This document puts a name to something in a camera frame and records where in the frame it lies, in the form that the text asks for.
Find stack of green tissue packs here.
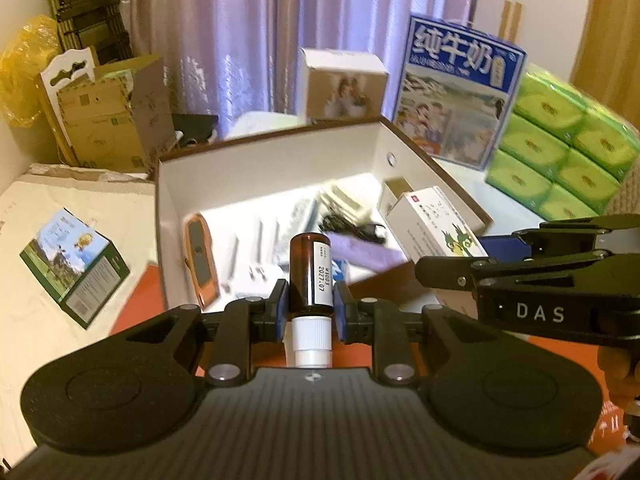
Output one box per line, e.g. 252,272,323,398
485,67,640,223

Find black case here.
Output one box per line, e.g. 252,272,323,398
172,114,221,143

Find brown storage box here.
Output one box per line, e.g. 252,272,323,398
154,115,496,316

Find cream printed bedsheet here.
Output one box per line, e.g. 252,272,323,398
0,162,161,461

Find orange utility knife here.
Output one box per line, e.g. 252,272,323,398
184,212,221,307

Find black folding rack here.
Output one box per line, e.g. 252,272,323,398
44,0,136,66

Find purple curtain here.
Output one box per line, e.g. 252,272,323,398
102,0,486,141

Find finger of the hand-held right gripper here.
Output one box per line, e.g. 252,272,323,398
482,212,640,261
415,250,640,292

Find blue milk carton box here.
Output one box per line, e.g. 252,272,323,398
392,12,528,171

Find person's right hand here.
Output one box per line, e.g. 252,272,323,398
596,344,633,408

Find purple tube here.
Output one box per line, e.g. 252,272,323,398
327,234,411,273

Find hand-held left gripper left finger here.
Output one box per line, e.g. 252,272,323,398
107,280,291,386

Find yellow plastic bag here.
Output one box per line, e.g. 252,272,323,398
0,15,63,128

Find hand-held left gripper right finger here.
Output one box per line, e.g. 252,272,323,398
332,282,506,386

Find wooden slat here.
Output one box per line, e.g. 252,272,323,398
500,0,523,43

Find white medicine box green figure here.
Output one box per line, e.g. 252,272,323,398
387,186,488,306

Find white cutout cardboard panel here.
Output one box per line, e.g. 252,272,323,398
35,46,98,166

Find green printed box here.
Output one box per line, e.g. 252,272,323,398
20,208,132,330

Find small photo printed box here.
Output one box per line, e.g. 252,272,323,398
299,47,390,123

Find folded cardboard boxes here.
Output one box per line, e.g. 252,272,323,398
57,55,178,173

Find amber bottle white cap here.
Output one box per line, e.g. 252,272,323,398
286,232,335,368

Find black cable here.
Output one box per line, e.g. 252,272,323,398
317,212,386,246

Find white wifi extender with antennas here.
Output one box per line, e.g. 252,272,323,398
222,215,301,296

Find pale checked cloth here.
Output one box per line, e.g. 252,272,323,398
430,157,551,236

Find white box with text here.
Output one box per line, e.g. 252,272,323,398
317,185,368,217

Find wooden door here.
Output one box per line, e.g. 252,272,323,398
570,0,640,111

